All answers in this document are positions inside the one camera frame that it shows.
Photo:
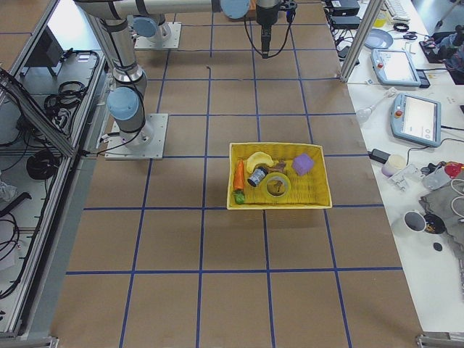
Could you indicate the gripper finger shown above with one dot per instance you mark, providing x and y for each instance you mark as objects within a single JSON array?
[
  {"x": 264, "y": 46},
  {"x": 268, "y": 41}
]

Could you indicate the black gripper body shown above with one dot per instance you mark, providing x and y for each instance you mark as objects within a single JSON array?
[{"x": 265, "y": 18}]

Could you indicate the yellow tape roll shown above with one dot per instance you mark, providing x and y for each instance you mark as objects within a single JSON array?
[{"x": 276, "y": 186}]

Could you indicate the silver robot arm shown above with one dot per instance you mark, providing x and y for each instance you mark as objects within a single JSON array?
[
  {"x": 234, "y": 10},
  {"x": 126, "y": 102}
]

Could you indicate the blue plate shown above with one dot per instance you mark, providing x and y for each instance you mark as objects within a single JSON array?
[{"x": 378, "y": 39}]

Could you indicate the yellow toy banana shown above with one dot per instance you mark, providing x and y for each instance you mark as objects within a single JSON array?
[{"x": 257, "y": 159}]

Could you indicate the brown toy figure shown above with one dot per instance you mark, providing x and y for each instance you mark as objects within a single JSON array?
[{"x": 278, "y": 167}]

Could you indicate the purple foam cube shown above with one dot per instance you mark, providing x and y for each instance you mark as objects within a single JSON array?
[{"x": 302, "y": 164}]

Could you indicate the far teach pendant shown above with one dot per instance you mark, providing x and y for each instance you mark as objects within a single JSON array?
[{"x": 394, "y": 68}]

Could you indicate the teach pendant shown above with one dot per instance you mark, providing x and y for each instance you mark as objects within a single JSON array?
[
  {"x": 394, "y": 68},
  {"x": 416, "y": 119}
]

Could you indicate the small dark jar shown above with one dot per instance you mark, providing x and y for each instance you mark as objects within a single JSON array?
[{"x": 257, "y": 176}]

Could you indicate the orange toy carrot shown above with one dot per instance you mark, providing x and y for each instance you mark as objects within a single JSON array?
[{"x": 239, "y": 183}]

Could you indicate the black power adapter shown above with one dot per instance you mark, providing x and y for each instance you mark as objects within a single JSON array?
[{"x": 378, "y": 156}]

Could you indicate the near teach pendant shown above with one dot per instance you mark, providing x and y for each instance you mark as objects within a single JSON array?
[{"x": 416, "y": 119}]

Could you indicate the white mug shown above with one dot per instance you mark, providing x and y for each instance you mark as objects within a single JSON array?
[{"x": 409, "y": 224}]

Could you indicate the grey cloth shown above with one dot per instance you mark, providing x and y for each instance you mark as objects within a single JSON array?
[{"x": 447, "y": 203}]

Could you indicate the aluminium frame post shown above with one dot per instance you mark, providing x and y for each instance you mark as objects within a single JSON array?
[{"x": 366, "y": 24}]

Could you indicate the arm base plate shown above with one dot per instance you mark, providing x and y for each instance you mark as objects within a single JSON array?
[
  {"x": 152, "y": 36},
  {"x": 149, "y": 143}
]

